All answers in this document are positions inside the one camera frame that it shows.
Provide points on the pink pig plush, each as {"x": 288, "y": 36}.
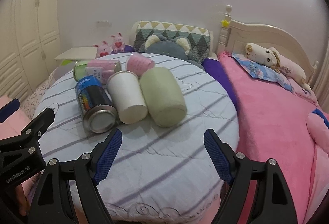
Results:
{"x": 103, "y": 49}
{"x": 118, "y": 44}

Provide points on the grey bear plush cushion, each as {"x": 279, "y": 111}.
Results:
{"x": 179, "y": 48}

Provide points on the pink green labelled can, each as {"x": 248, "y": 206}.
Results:
{"x": 102, "y": 69}

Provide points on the striped round table cloth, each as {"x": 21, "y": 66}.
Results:
{"x": 160, "y": 175}

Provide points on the pink pig plush rear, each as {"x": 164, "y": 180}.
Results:
{"x": 118, "y": 44}

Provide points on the small pink can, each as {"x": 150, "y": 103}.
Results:
{"x": 139, "y": 64}

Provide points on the cream wooden headboard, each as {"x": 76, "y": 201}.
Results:
{"x": 234, "y": 35}

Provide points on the triangle pattern pillow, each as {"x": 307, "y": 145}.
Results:
{"x": 200, "y": 39}

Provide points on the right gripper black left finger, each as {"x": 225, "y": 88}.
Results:
{"x": 53, "y": 203}

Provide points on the pink pig plush front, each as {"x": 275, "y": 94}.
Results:
{"x": 103, "y": 49}

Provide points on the blue cartoon pillow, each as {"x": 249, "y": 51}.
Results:
{"x": 258, "y": 71}

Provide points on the green matte cup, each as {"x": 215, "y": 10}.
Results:
{"x": 163, "y": 97}

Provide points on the pink quilt on left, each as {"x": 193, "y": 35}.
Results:
{"x": 10, "y": 128}

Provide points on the purple cushion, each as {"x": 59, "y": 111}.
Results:
{"x": 216, "y": 70}

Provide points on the wall socket panel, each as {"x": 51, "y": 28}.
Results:
{"x": 103, "y": 23}

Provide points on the pink bed blanket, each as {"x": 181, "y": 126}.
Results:
{"x": 272, "y": 124}

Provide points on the pink plush with blue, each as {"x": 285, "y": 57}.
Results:
{"x": 317, "y": 125}

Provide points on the white dog plush toy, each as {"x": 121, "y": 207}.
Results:
{"x": 273, "y": 59}

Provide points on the blue black CoolTowel can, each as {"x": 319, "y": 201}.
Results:
{"x": 96, "y": 109}

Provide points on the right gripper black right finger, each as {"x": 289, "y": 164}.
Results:
{"x": 272, "y": 202}

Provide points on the cream wardrobe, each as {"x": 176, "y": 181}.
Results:
{"x": 30, "y": 42}

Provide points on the heart pattern sheet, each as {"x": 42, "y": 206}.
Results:
{"x": 31, "y": 102}

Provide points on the white paper cup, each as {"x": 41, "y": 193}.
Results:
{"x": 126, "y": 94}

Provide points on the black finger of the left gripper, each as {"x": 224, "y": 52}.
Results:
{"x": 7, "y": 110}
{"x": 33, "y": 131}

